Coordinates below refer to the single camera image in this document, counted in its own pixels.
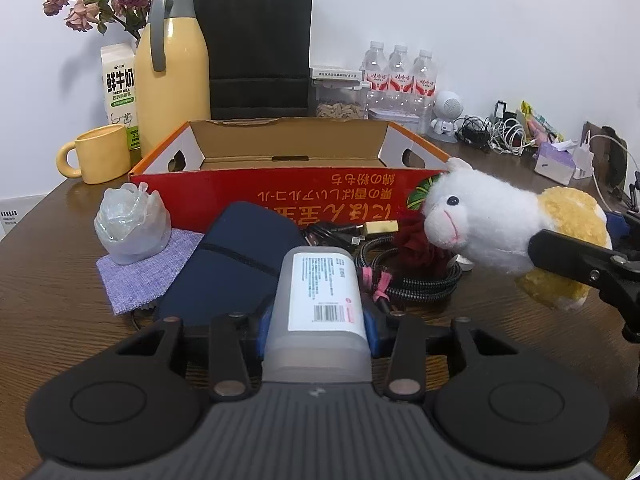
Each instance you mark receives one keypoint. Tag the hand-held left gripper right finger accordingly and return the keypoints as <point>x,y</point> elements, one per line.
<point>375,330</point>

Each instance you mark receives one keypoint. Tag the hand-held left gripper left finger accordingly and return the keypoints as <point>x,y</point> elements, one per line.
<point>265,330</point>

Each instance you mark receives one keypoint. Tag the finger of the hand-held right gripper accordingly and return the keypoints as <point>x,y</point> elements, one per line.
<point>625,227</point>
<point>575,260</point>

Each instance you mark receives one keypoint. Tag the translucent white labelled bottle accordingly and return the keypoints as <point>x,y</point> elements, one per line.
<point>320,285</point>

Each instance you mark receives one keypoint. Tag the navy blue pouch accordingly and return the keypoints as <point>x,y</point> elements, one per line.
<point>225,270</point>

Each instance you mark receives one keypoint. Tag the white and yellow plush sheep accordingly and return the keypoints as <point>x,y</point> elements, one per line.
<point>480,210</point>

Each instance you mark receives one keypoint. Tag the purple woven cloth pouch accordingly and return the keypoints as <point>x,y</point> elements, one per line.
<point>140,285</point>

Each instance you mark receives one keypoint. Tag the red cardboard box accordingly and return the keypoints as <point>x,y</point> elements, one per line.
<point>300,195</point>

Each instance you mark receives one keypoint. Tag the clear plastic bag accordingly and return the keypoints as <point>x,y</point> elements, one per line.
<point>132,230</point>

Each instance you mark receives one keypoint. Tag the white charger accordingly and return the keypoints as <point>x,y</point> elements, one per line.
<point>582,160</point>

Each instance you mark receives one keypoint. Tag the dark red fabric flower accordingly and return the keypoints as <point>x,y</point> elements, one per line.
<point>415,250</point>

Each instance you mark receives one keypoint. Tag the purple tissue pack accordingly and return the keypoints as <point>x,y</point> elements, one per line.
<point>552,162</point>

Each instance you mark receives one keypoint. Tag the small gold adapter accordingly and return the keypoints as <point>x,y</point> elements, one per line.
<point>380,227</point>

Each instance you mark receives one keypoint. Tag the black charger plug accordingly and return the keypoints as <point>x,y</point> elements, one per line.
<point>330,234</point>

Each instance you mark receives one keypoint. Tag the colourful snack packet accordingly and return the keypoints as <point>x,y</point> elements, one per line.
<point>542,122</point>

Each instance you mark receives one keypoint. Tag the small black spray bottle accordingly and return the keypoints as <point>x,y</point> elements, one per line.
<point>500,110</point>

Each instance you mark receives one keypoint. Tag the white robot figurine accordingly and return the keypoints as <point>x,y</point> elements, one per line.
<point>446,110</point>

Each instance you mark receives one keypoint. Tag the clear container of seeds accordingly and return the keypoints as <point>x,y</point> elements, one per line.
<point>340,107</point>

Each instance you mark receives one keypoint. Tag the yellow ceramic mug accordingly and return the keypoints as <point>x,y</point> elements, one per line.
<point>102,157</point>

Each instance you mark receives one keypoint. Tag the flat white box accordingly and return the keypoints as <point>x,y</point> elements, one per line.
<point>337,74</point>

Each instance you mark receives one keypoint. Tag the yellow thermos jug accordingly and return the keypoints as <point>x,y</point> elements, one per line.
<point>172,85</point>

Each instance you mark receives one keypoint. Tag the black paper bag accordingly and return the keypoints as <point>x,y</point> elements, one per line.
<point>255,50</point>

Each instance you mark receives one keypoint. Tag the white milk carton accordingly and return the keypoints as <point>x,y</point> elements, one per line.
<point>117,90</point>

